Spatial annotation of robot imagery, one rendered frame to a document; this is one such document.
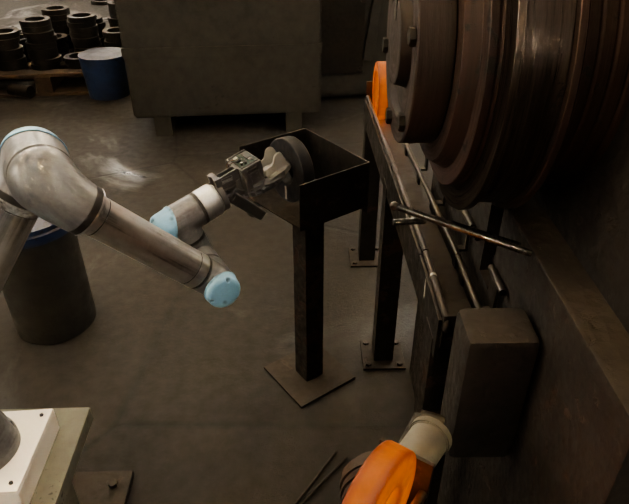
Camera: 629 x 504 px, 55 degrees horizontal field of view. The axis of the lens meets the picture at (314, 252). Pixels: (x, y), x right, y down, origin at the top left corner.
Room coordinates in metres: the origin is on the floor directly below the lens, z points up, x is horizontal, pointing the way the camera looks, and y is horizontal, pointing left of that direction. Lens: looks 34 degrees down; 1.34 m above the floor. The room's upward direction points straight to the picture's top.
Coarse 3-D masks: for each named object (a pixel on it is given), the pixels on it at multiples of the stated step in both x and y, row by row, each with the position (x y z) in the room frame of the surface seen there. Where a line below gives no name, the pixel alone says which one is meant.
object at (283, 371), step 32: (320, 160) 1.47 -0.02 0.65; (352, 160) 1.36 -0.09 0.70; (320, 192) 1.23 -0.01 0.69; (352, 192) 1.29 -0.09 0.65; (320, 224) 1.33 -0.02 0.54; (320, 256) 1.33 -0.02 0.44; (320, 288) 1.33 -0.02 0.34; (320, 320) 1.33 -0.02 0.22; (320, 352) 1.33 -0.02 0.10; (288, 384) 1.29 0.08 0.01; (320, 384) 1.29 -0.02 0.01
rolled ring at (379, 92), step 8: (376, 64) 1.97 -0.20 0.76; (384, 64) 1.94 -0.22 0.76; (376, 72) 1.99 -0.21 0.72; (384, 72) 1.91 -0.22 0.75; (376, 80) 2.02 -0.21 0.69; (384, 80) 1.89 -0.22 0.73; (376, 88) 2.02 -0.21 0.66; (384, 88) 1.87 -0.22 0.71; (376, 96) 2.01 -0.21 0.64; (384, 96) 1.87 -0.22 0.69; (376, 104) 1.98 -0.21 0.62; (384, 104) 1.87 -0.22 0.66; (376, 112) 1.90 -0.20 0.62; (384, 112) 1.88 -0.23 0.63
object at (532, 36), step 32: (512, 0) 0.68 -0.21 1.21; (544, 0) 0.67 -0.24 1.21; (576, 0) 0.67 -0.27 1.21; (512, 32) 0.66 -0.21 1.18; (544, 32) 0.66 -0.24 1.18; (512, 64) 0.64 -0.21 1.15; (544, 64) 0.65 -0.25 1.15; (512, 96) 0.64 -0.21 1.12; (544, 96) 0.65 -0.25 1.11; (512, 128) 0.65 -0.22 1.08; (544, 128) 0.65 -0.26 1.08; (480, 160) 0.70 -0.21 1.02; (512, 160) 0.67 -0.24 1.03; (448, 192) 0.82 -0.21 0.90; (480, 192) 0.68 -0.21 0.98; (512, 192) 0.71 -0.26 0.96
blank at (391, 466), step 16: (384, 448) 0.45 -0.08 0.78; (400, 448) 0.45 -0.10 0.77; (368, 464) 0.42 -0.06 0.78; (384, 464) 0.42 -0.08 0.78; (400, 464) 0.43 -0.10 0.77; (368, 480) 0.40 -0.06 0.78; (384, 480) 0.40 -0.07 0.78; (400, 480) 0.43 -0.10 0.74; (352, 496) 0.39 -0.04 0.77; (368, 496) 0.39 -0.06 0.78; (384, 496) 0.40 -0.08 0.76; (400, 496) 0.44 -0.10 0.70
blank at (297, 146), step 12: (276, 144) 1.33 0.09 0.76; (288, 144) 1.29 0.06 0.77; (300, 144) 1.30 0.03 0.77; (288, 156) 1.29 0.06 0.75; (300, 156) 1.27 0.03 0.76; (300, 168) 1.25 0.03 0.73; (312, 168) 1.26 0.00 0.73; (288, 180) 1.32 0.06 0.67; (300, 180) 1.25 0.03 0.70; (312, 180) 1.26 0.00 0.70; (288, 192) 1.29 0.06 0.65
